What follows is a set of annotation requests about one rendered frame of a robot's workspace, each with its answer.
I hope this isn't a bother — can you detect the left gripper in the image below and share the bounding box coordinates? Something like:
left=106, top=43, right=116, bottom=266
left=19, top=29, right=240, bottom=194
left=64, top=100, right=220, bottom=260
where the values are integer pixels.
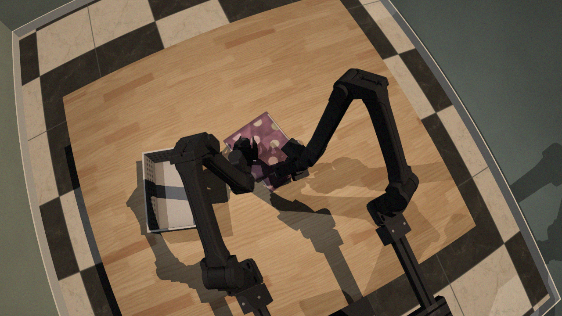
left=233, top=136, right=258, bottom=160

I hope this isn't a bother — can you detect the grey rectangular perforated basket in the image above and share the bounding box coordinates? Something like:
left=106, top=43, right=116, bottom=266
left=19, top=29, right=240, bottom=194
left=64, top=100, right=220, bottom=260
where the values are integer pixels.
left=142, top=147, right=196, bottom=234

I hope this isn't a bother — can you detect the pink polka-dot towel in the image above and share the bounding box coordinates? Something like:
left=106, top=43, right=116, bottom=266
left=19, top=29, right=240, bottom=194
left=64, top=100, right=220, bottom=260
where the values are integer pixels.
left=223, top=111, right=292, bottom=193

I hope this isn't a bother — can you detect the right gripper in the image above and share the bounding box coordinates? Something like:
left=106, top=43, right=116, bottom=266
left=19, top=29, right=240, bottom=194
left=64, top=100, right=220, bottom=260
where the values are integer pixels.
left=285, top=157, right=310, bottom=181

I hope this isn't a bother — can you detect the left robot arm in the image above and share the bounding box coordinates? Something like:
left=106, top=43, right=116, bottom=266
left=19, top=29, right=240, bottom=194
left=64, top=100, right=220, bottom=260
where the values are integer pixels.
left=169, top=132, right=260, bottom=296

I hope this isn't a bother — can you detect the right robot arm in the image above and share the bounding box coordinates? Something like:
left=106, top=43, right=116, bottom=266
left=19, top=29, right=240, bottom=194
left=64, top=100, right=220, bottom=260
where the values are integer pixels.
left=274, top=68, right=419, bottom=224

